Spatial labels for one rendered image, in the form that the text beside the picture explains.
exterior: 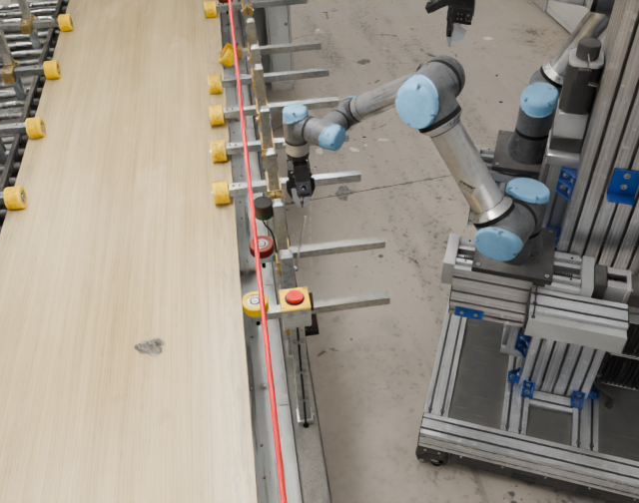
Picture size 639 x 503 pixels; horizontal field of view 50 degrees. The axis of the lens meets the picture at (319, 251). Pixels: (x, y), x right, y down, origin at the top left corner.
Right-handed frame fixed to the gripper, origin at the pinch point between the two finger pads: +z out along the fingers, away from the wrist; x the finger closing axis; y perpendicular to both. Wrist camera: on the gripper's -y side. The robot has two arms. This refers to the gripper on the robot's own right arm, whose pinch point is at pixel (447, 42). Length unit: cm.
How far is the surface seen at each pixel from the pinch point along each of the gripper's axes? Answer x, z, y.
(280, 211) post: -73, 23, -38
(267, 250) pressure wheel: -73, 41, -43
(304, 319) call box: -121, 14, -14
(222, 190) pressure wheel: -55, 35, -66
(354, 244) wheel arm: -59, 46, -18
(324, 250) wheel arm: -64, 46, -27
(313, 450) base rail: -127, 62, -12
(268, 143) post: -28, 32, -59
